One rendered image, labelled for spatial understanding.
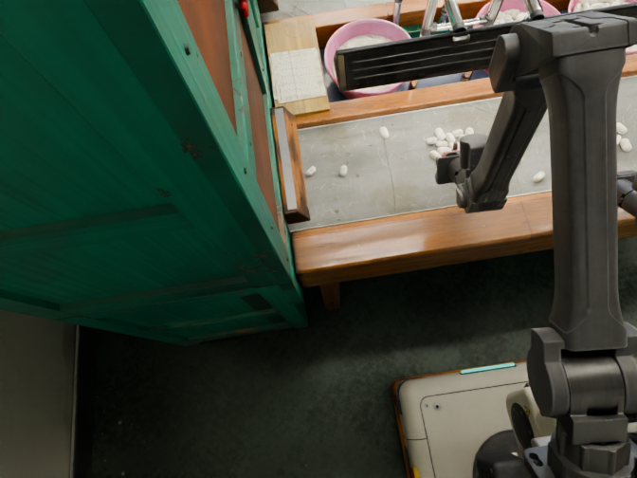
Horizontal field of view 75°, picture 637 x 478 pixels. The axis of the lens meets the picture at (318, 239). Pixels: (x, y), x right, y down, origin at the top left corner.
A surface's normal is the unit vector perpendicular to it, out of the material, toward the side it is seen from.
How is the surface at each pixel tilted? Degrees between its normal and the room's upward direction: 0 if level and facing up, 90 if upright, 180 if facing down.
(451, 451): 0
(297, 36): 0
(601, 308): 29
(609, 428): 38
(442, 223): 0
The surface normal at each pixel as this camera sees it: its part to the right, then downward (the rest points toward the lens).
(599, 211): -0.11, 0.18
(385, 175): -0.06, -0.31
